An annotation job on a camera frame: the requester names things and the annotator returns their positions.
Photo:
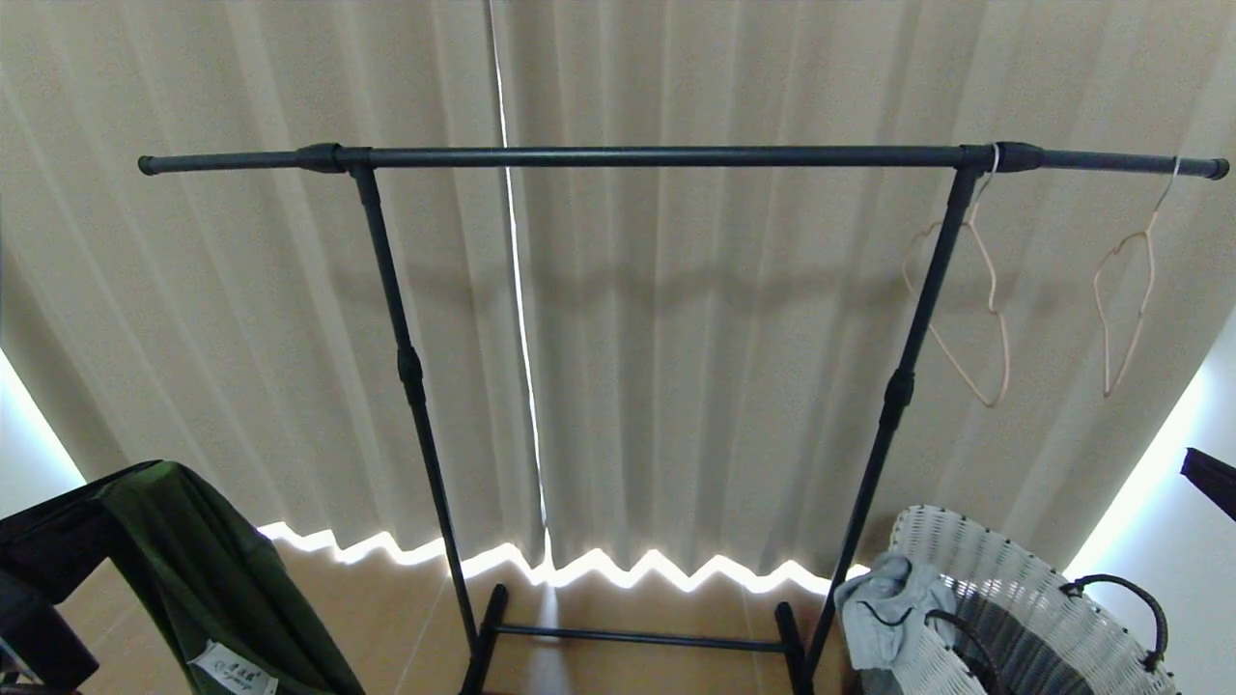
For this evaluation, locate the white laundry basket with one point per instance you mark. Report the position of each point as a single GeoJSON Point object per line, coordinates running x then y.
{"type": "Point", "coordinates": [1014, 579]}

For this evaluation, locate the beige curtain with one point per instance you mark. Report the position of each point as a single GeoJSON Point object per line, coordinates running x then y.
{"type": "Point", "coordinates": [676, 338]}

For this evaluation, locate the green long-sleeved shirt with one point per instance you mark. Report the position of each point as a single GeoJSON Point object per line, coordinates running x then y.
{"type": "Point", "coordinates": [212, 579]}

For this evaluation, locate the pale grey shorts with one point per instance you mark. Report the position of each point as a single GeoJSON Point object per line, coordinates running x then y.
{"type": "Point", "coordinates": [884, 618]}

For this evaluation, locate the black clothes rack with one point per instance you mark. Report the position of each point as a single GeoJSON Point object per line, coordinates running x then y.
{"type": "Point", "coordinates": [676, 156]}

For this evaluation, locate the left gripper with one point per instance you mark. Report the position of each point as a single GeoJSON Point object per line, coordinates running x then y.
{"type": "Point", "coordinates": [43, 637]}

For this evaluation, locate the pink clothes hanger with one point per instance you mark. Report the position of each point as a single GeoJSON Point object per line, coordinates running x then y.
{"type": "Point", "coordinates": [1149, 270]}
{"type": "Point", "coordinates": [1004, 367]}

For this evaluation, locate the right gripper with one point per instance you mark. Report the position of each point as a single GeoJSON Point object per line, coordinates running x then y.
{"type": "Point", "coordinates": [1217, 478]}

